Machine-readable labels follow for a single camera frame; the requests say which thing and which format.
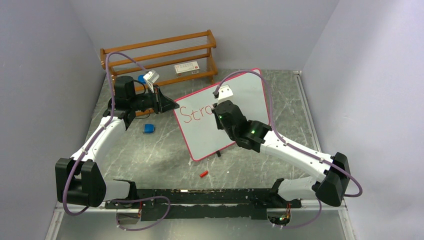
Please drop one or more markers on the pink-framed whiteboard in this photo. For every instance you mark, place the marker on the pink-framed whiteboard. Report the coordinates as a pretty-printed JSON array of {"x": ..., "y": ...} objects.
[{"x": 197, "y": 122}]

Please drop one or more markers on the blue eraser on table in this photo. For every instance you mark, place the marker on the blue eraser on table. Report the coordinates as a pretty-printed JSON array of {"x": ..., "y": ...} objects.
[{"x": 148, "y": 128}]

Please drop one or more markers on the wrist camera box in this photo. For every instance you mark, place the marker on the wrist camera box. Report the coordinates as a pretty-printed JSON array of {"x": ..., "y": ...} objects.
[
  {"x": 223, "y": 93},
  {"x": 150, "y": 78}
]

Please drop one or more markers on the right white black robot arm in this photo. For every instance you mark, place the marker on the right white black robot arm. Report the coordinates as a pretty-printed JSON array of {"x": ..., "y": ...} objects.
[{"x": 326, "y": 181}]

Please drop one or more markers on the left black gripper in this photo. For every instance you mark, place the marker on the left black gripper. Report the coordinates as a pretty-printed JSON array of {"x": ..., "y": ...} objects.
[{"x": 161, "y": 103}]

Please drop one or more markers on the wooden three-tier shelf rack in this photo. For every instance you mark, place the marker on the wooden three-tier shelf rack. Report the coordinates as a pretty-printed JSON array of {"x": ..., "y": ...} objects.
[{"x": 162, "y": 55}]

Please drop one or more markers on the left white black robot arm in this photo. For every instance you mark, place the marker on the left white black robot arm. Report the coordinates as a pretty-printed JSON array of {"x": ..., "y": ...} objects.
[{"x": 79, "y": 180}]

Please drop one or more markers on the white red marker box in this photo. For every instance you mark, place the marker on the white red marker box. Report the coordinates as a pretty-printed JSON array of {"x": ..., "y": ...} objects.
[{"x": 187, "y": 69}]

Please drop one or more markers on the blue eraser on shelf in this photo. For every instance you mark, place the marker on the blue eraser on shelf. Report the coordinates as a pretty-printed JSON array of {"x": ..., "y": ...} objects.
[{"x": 140, "y": 79}]

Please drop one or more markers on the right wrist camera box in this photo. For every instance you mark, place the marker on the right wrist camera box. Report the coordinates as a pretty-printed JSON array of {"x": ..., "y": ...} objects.
[{"x": 223, "y": 93}]

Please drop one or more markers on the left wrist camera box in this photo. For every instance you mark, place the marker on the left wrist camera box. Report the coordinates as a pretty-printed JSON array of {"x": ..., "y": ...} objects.
[{"x": 150, "y": 78}]

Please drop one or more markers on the red marker cap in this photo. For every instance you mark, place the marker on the red marker cap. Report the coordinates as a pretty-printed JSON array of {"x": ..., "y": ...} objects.
[{"x": 203, "y": 174}]

